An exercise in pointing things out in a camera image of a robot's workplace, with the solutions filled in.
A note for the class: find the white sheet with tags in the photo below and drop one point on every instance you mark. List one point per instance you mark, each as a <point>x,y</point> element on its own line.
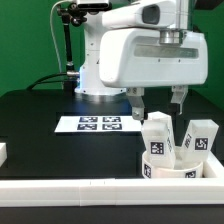
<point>75,124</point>

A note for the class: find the black camera stand pole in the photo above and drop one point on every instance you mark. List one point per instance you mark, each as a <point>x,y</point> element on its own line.
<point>70,15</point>

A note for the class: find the white round stool seat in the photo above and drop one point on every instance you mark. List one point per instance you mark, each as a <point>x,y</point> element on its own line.
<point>181,170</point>

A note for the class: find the white U-shaped obstacle fence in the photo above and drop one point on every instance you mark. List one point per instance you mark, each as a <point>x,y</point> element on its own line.
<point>209,189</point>

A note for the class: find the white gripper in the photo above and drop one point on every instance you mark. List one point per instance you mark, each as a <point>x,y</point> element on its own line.
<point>134,58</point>

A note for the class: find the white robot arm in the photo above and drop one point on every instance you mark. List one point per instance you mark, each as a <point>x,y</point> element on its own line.
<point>172,35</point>

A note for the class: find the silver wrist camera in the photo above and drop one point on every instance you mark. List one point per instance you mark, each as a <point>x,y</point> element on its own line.
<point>142,13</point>

